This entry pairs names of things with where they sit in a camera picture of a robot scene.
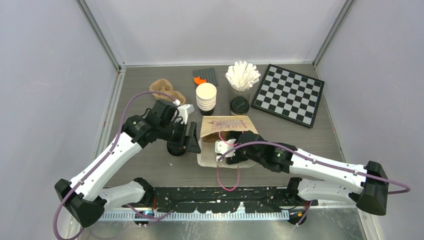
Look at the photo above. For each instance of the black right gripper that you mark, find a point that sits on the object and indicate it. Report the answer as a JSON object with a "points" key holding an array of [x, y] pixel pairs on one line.
{"points": [[237, 157]]}

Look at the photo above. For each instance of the stack of black cup lids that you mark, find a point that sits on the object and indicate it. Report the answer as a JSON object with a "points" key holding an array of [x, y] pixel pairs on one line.
{"points": [[175, 149]]}

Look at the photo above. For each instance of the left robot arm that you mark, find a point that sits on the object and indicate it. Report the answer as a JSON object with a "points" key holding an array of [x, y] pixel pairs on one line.
{"points": [[85, 196]]}

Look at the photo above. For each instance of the brown pulp cup carrier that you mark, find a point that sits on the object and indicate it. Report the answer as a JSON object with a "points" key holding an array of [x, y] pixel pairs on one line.
{"points": [[164, 86]]}

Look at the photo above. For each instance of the small dark mat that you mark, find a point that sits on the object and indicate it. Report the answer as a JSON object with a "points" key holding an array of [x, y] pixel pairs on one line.
{"points": [[208, 74]]}

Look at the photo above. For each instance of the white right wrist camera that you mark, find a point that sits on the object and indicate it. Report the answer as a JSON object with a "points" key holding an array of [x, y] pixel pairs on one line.
{"points": [[220, 147]]}

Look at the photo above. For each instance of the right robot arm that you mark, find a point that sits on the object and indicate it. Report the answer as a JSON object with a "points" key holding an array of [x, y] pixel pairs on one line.
{"points": [[320, 178]]}

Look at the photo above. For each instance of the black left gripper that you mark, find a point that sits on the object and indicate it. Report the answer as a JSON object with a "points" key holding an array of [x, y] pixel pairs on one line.
{"points": [[189, 142]]}

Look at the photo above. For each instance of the orange curved toy piece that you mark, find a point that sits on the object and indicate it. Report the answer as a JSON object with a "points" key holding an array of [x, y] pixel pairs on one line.
{"points": [[199, 80]]}

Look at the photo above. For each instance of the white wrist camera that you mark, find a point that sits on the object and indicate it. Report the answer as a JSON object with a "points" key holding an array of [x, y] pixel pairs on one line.
{"points": [[183, 112], [220, 147]]}

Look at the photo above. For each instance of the white paper-wrapped straws bundle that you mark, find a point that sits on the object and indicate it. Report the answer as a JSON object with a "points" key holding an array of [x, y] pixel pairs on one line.
{"points": [[242, 76]]}

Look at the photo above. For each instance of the black white checkerboard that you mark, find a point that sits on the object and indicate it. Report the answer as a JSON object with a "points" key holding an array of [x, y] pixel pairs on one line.
{"points": [[289, 95]]}

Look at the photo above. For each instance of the yellow pink paper bag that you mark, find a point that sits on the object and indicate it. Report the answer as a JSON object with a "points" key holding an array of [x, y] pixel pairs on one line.
{"points": [[219, 128]]}

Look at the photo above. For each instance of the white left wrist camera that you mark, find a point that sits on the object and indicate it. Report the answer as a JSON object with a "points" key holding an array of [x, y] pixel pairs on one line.
{"points": [[183, 112]]}

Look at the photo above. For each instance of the stack of paper cups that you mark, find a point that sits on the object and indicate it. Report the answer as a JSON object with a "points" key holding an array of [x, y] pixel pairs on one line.
{"points": [[206, 95]]}

